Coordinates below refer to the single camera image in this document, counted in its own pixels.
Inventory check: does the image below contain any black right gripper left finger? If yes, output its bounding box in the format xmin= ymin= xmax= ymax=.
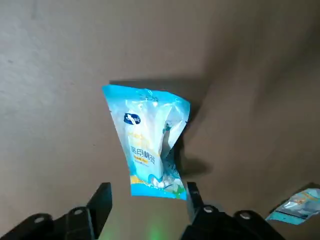
xmin=0 ymin=182 xmax=113 ymax=240

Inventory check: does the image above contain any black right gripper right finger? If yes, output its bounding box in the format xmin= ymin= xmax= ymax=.
xmin=180 ymin=181 xmax=286 ymax=240

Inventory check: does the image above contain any blue cotton swab packet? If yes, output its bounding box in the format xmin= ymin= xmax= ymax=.
xmin=101 ymin=84 xmax=191 ymax=201

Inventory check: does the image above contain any small teal packet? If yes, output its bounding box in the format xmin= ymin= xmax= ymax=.
xmin=264 ymin=187 xmax=320 ymax=226

